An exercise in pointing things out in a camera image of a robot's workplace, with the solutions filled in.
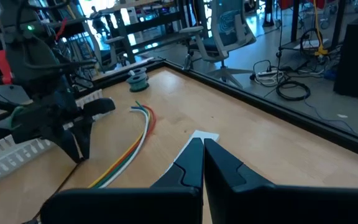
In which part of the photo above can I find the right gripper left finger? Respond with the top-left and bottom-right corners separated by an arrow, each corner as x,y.
40,138 -> 204,224

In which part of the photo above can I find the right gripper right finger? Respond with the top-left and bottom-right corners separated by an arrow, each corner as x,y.
203,138 -> 358,224

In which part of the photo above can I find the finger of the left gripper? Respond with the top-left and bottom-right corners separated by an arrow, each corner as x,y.
71,98 -> 116,160
11,124 -> 84,164

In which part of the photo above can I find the blue wire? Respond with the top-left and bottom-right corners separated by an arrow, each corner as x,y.
130,106 -> 150,125

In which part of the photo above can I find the green wire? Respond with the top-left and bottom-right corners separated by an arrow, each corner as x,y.
94,100 -> 152,189

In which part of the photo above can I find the black zip tie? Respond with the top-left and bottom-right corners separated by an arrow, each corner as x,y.
31,161 -> 83,222

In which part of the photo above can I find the yellow wire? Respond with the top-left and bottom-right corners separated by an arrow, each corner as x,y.
87,107 -> 151,189

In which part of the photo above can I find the red wire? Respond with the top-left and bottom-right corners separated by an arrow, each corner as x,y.
91,105 -> 157,189

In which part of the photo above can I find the white slotted cable raceway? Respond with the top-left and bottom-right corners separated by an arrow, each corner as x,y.
0,88 -> 104,191

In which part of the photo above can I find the white wire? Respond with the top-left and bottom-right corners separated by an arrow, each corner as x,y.
99,107 -> 151,189

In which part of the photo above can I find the white perforated strip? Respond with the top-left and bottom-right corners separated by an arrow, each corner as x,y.
163,129 -> 221,175

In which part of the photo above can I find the person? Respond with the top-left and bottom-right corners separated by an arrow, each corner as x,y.
88,5 -> 111,41

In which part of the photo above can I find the white blue office chair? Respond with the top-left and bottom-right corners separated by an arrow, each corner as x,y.
178,0 -> 257,88

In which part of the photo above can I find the black metal stand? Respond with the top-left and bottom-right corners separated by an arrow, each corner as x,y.
277,0 -> 347,60

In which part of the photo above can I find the grey wire spool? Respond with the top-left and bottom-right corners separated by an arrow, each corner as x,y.
128,67 -> 149,78

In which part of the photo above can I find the black aluminium table frame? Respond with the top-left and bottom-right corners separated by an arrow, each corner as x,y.
73,57 -> 358,163

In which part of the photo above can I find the blue floor cable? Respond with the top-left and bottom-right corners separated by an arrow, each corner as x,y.
303,96 -> 357,134

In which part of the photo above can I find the black coiled cable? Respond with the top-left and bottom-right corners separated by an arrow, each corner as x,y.
275,80 -> 311,102

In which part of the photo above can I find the white power strip with cables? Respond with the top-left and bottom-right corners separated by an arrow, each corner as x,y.
254,73 -> 285,87

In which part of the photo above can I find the yellow hanging cord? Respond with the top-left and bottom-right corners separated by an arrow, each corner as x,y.
312,0 -> 329,57

